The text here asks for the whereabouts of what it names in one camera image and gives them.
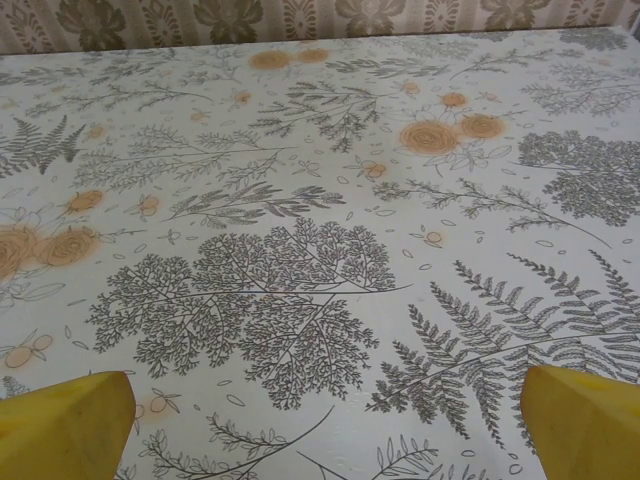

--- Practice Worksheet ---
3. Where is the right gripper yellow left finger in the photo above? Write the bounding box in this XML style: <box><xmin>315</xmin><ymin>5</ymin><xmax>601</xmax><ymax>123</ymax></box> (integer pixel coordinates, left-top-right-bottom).
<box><xmin>0</xmin><ymin>370</ymin><xmax>136</xmax><ymax>480</ymax></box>

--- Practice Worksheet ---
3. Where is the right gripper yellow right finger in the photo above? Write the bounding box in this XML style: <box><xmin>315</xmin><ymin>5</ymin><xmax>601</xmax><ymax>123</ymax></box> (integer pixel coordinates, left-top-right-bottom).
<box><xmin>521</xmin><ymin>364</ymin><xmax>640</xmax><ymax>480</ymax></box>

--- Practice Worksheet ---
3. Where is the floral tablecloth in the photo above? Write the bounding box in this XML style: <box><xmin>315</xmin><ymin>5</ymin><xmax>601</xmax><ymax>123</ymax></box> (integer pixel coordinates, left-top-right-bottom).
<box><xmin>0</xmin><ymin>24</ymin><xmax>640</xmax><ymax>480</ymax></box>

